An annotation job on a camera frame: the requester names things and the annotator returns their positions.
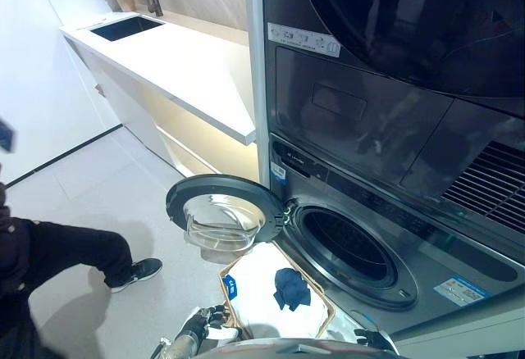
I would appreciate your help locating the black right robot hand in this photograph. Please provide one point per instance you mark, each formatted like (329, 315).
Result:
(373, 338)

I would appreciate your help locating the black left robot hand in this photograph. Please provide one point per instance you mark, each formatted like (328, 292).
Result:
(205, 317)

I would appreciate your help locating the dark blue cloth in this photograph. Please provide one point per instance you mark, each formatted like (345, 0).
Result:
(292, 289)

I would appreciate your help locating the blue basket label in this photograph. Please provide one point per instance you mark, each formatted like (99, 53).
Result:
(230, 286)

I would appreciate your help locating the wicker basket with white liner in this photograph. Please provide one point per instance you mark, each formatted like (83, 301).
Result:
(254, 293)

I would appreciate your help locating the dark grey washing machine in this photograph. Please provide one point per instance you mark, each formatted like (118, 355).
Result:
(435, 252)

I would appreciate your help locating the person in black clothes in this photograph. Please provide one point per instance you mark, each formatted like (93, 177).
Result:
(49, 260)

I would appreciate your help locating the silver robot torso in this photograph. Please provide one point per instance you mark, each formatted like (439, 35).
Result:
(295, 350)

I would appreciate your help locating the black sneaker white sole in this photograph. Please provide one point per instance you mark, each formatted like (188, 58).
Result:
(139, 271)

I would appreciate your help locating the white and orange energy label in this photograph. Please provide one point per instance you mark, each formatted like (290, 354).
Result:
(461, 289)

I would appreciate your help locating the round glass washer door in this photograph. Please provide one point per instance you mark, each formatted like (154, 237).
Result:
(223, 189)

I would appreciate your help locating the blue and white side sticker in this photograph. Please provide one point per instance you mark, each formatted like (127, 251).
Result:
(278, 174)

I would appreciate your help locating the white base cabinet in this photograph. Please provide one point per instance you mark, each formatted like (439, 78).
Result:
(135, 109)

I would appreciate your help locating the dark grey stacked dryer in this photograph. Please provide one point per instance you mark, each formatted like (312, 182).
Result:
(369, 101)

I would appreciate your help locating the white upright side panel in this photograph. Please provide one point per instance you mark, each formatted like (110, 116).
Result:
(257, 68)

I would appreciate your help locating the white counter top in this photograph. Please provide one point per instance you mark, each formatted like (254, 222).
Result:
(176, 64)

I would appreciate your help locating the dark blue flat object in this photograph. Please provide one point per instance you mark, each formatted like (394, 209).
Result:
(6, 135)

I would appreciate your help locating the white instruction sticker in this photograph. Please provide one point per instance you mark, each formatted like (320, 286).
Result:
(303, 39)

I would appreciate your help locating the black inset sink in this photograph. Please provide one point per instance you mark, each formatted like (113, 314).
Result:
(125, 28)

